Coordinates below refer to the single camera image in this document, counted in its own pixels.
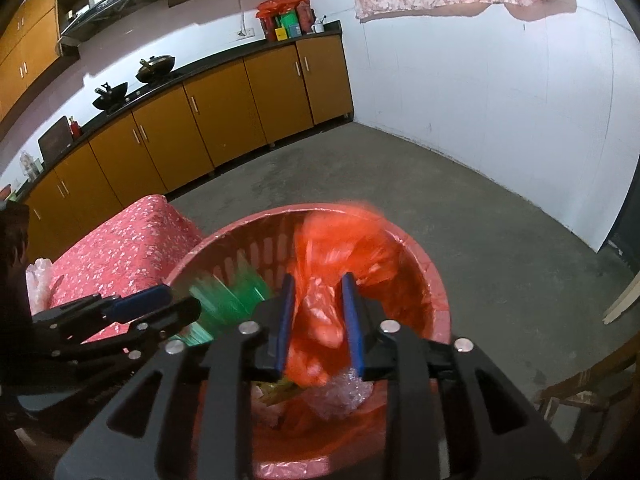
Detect pale wooden stick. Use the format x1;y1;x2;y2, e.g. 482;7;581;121
602;272;640;323

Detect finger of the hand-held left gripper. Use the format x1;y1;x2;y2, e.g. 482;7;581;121
50;296;202;361
31;284;172;331

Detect brown cutting board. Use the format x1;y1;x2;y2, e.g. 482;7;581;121
38;116;71;161

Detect red plastic basket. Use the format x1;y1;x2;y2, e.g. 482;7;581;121
164;203;452;480

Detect dark door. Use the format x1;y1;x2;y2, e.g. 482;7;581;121
597;195;640;281

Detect black wok with lid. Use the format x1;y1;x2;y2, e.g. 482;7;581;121
136;55;177;83
92;81;130;111

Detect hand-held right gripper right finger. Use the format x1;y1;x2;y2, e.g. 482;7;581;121
341;271;583;480

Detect red plastic bag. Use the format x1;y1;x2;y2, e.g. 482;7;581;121
287;205;401;388
247;400;393;463

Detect small clear plastic wrap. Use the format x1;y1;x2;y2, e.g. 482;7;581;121
300;367;376;421

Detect wooden base cabinets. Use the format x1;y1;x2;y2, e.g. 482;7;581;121
0;35;355;261

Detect black kitchen countertop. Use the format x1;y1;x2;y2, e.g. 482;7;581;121
0;21;343;201

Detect wooden wall cabinets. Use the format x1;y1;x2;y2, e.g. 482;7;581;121
0;0;311;126

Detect range hood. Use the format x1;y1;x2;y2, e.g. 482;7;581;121
57;0;166;58

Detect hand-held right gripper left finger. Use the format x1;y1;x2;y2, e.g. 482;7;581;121
54;274;297;480

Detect green plastic bag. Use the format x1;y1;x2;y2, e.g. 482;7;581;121
189;267;266;346

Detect wooden chair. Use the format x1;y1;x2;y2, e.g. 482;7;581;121
532;340;640;480

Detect red bag on counter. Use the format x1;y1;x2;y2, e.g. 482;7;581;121
256;0;313;41

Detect yellow-green foil packet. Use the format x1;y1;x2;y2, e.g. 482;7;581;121
252;377;301;406

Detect clear glass jar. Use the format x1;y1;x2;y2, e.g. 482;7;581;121
20;151;43;181

